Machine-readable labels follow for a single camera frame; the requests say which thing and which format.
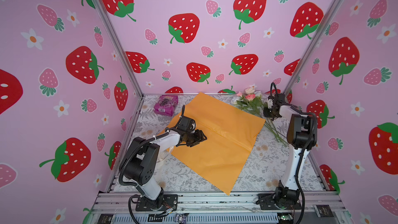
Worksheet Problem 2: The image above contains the orange wrapping paper sheet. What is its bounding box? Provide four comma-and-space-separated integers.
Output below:
155, 93, 265, 194

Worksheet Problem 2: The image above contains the pale fake flower stem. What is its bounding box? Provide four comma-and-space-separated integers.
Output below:
252, 91, 268, 118

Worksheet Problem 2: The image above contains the pink fake rose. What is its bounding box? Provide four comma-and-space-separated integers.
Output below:
245, 93, 287, 147

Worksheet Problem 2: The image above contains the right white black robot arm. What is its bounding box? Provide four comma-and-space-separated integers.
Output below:
263, 93, 317, 208

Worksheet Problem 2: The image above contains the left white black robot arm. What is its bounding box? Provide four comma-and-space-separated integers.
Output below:
118, 116, 207, 203

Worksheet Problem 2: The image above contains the white printed ribbon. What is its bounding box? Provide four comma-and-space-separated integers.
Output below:
153, 135, 175, 163

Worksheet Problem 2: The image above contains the purple snack packet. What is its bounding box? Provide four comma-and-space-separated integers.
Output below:
154, 95, 178, 117

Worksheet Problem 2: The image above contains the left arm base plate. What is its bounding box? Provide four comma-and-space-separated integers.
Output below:
135, 194, 178, 212

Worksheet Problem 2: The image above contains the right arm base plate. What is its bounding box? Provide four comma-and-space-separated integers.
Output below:
256, 193, 302, 211

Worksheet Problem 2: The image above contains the aluminium frame rail base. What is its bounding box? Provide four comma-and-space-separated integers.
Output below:
85, 191, 354, 224

